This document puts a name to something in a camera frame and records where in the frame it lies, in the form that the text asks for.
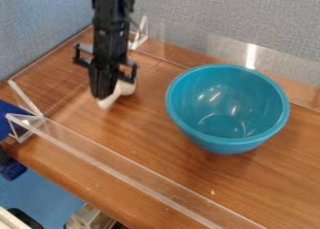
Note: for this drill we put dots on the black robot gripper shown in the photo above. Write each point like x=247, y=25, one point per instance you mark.
x=105, y=58

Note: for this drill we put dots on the white brown plush mushroom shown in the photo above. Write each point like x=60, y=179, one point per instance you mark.
x=123, y=89

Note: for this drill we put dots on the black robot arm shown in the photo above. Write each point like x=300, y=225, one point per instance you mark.
x=111, y=11

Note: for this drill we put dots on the blue plastic bowl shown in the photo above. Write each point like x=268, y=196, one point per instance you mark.
x=228, y=107

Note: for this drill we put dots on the clear acrylic left barrier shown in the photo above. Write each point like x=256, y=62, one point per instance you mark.
x=54, y=83

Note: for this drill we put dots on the clear acrylic barrier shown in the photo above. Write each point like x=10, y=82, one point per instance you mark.
x=54, y=83
x=188, y=46
x=189, y=203

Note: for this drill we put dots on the clear acrylic back barrier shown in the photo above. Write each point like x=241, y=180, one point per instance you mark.
x=188, y=46

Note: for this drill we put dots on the clear acrylic front barrier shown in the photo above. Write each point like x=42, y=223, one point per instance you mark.
x=189, y=203

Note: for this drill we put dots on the blue clamp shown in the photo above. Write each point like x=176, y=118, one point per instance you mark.
x=11, y=169

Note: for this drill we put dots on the clear box under table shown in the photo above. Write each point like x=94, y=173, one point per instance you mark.
x=90, y=218

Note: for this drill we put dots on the black white object bottom left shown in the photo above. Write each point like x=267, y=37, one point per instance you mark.
x=12, y=222

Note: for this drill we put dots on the clear acrylic corner bracket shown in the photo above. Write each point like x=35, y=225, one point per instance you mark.
x=139, y=34

